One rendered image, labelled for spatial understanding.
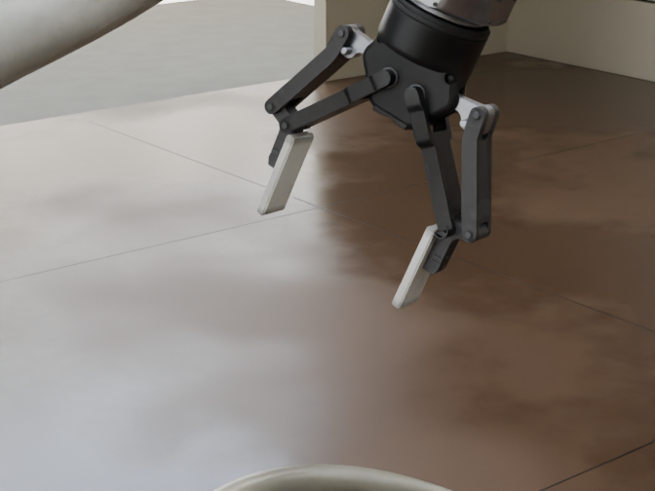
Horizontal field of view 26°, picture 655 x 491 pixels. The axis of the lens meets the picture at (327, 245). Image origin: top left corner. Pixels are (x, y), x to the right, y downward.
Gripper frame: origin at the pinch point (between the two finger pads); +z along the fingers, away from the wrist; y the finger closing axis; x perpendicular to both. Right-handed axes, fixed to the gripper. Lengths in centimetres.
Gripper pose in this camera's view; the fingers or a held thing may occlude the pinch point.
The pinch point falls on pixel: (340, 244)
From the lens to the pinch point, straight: 109.3
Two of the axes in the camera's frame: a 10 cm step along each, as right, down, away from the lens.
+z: -3.6, 8.4, 4.1
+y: 7.6, 5.2, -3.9
